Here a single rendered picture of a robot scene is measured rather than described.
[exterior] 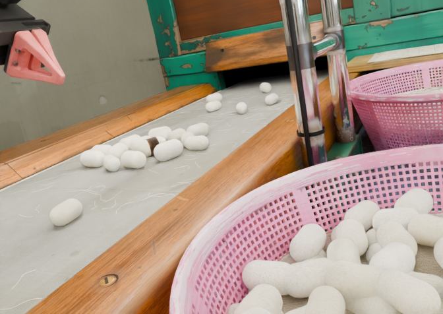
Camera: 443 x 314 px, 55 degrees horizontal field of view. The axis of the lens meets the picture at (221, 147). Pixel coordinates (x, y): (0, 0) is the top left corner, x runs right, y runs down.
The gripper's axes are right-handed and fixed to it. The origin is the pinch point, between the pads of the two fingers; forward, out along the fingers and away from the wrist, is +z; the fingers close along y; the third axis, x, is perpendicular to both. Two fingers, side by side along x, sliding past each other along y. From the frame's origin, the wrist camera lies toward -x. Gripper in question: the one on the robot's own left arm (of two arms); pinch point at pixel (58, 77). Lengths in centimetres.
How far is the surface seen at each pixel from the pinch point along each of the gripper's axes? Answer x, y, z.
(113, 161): 0.3, -6.4, 15.7
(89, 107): 93, 124, -76
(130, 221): -5.9, -18.1, 25.2
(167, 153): -3.0, -3.3, 20.0
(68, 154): 10.1, 0.2, 5.2
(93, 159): 3.1, -5.0, 12.3
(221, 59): 1.4, 45.2, 4.2
